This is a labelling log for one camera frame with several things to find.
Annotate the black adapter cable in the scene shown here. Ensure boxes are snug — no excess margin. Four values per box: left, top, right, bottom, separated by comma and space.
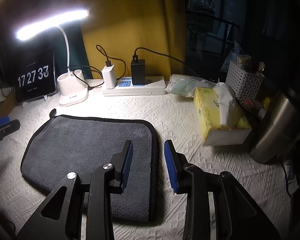
133, 46, 198, 78

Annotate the white desk lamp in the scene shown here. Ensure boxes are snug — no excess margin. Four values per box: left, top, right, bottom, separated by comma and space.
14, 9, 91, 106

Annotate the white power strip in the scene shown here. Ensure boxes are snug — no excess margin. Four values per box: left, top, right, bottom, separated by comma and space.
102, 76, 166, 96

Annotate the stainless steel thermos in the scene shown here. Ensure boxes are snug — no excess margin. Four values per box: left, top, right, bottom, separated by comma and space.
250, 89, 300, 164

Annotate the black tablet clock display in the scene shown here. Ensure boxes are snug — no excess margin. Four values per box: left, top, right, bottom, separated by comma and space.
14, 48, 57, 104

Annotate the yellow tissue box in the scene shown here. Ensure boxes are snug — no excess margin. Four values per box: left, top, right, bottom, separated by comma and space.
193, 82, 251, 146

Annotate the white tablet stand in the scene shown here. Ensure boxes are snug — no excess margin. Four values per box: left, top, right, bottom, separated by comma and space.
21, 95, 49, 105

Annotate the white textured tablecloth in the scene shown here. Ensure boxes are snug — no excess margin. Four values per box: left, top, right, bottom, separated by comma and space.
0, 88, 296, 239

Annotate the wet wipes packet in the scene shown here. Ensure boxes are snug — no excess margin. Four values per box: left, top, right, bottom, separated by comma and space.
165, 74, 216, 98

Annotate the grey purple towel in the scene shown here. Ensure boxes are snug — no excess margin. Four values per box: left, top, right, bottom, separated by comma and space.
20, 109, 160, 223

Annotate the white woven basket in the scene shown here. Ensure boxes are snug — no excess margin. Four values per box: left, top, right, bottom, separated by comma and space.
225, 54, 265, 102

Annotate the black power adapter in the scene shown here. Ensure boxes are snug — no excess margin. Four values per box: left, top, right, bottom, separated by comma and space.
130, 58, 146, 85

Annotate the white usb charger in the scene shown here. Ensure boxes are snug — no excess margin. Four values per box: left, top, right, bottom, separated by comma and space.
102, 65, 117, 89

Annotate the dark green curtain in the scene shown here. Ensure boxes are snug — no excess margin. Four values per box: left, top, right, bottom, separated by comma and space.
52, 23, 93, 79

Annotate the yellow curtain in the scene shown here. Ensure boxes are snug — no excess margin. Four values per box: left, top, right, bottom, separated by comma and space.
77, 0, 186, 79

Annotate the black charger cable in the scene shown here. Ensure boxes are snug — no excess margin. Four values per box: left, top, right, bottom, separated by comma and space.
96, 44, 127, 81

